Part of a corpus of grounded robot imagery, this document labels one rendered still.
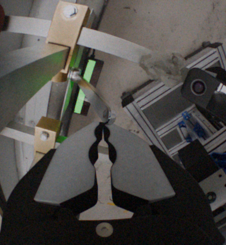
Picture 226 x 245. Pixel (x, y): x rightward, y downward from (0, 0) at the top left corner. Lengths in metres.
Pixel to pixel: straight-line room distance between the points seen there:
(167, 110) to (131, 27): 0.62
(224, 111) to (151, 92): 0.80
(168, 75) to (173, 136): 1.00
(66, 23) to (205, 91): 0.22
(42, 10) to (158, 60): 0.40
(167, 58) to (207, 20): 1.16
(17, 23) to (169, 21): 1.07
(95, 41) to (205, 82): 0.17
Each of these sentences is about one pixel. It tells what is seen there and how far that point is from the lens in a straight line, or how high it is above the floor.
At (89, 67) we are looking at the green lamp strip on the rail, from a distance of 0.43.
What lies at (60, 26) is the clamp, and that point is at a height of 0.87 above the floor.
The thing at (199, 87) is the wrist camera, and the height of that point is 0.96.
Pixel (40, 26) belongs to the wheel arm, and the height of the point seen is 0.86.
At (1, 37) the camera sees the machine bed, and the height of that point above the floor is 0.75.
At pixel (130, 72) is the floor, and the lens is 1.16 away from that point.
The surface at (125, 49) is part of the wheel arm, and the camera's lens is 0.26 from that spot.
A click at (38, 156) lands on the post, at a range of 0.39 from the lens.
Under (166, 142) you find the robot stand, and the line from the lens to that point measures 1.27.
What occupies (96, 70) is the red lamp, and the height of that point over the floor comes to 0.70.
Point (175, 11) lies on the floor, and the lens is 1.26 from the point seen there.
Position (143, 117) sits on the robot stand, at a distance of 1.07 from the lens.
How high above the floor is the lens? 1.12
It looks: 60 degrees down
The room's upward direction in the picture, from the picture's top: 173 degrees clockwise
